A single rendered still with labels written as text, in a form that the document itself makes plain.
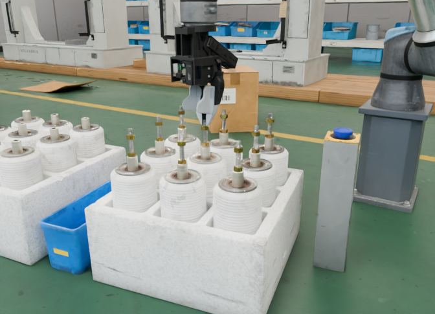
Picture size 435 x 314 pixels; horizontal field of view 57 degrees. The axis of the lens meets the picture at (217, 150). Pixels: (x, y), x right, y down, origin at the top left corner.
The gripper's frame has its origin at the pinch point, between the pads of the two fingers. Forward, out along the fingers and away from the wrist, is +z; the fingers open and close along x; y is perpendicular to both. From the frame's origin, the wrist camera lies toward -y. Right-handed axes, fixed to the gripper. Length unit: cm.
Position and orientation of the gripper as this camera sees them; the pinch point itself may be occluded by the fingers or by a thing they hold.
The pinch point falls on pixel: (207, 118)
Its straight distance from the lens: 89.7
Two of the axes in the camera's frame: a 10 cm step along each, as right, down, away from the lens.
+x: 7.4, 2.1, -6.3
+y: -6.7, 2.4, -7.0
